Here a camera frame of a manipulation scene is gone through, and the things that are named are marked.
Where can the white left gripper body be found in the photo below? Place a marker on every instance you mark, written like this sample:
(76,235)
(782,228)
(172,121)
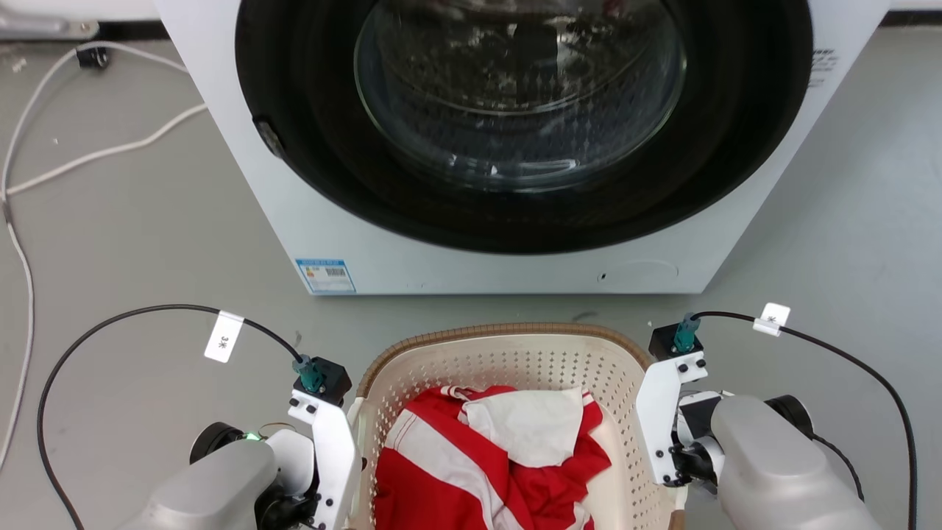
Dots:
(335,456)

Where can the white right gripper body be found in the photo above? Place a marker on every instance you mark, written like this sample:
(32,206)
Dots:
(659,412)

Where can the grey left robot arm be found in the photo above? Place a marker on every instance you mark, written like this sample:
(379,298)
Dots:
(213,486)

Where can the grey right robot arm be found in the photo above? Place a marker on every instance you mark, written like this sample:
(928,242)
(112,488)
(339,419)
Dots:
(780,471)

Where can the cream perforated laundry basket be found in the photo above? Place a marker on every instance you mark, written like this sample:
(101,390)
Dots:
(611,383)

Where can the red white striped garment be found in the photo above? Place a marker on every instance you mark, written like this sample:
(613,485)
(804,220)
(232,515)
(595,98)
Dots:
(559,471)

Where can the white cloth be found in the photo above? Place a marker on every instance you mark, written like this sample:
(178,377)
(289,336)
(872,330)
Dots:
(530,427)

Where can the blue energy label sticker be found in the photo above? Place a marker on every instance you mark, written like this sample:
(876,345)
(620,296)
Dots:
(326,274)

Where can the white washing machine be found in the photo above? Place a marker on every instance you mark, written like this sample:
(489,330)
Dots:
(456,265)

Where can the black round washer door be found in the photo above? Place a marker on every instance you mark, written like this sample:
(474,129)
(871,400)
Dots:
(706,177)

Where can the black text warning sticker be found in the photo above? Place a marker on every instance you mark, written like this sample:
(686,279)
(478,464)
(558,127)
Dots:
(823,65)

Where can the grey pipe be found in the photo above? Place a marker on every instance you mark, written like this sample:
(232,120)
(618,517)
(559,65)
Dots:
(44,29)

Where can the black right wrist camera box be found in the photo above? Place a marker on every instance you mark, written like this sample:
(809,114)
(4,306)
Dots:
(673,340)

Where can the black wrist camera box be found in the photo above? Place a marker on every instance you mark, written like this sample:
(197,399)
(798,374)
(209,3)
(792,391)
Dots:
(327,379)
(673,340)

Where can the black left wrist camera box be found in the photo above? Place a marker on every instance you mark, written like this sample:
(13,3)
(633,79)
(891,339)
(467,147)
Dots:
(327,379)

